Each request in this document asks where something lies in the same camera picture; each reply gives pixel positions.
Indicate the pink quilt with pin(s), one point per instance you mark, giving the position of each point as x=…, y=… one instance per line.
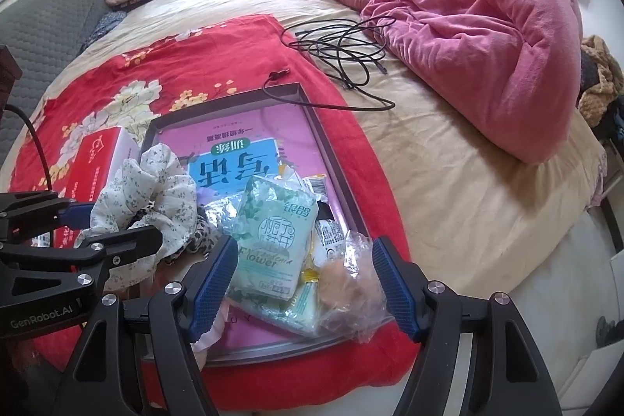
x=487, y=31

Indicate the green tissue pack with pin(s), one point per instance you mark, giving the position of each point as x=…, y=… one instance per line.
x=268, y=240
x=297, y=313

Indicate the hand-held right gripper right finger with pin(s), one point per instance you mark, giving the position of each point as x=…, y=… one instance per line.
x=399, y=294

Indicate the bread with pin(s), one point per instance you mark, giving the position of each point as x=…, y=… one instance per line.
x=341, y=284

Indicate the red floral blanket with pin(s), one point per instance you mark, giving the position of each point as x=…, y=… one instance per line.
x=195, y=55

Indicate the silver foil packet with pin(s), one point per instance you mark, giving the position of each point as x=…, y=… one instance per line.
x=222, y=211

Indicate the dark speckled cloth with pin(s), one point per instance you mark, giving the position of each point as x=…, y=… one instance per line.
x=105, y=26

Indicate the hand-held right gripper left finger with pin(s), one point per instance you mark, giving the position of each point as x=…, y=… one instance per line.
x=212, y=289

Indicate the brown wooden furniture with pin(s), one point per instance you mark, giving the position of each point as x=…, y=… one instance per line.
x=7, y=70

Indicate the grey quilted headboard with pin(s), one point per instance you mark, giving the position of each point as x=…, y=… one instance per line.
x=44, y=31

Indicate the pink exercise book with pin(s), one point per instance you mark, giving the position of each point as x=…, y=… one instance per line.
x=234, y=128

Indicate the red and white tissue box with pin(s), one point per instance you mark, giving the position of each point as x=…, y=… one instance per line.
x=97, y=157

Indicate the brown knitted cloth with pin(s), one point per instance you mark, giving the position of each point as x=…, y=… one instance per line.
x=602, y=79

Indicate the leopard print scrunchie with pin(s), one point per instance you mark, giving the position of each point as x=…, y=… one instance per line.
x=200, y=235

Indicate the dark shoe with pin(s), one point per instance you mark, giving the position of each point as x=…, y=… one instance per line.
x=604, y=330

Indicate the cream bed sheet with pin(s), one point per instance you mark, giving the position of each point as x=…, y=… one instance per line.
x=438, y=177

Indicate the yellow sachet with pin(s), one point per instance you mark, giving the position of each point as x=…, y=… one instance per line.
x=312, y=275

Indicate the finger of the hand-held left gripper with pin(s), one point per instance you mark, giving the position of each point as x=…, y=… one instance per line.
x=126, y=243
x=78, y=214

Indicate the white floral scrunchie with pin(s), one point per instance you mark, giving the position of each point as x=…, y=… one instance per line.
x=146, y=182

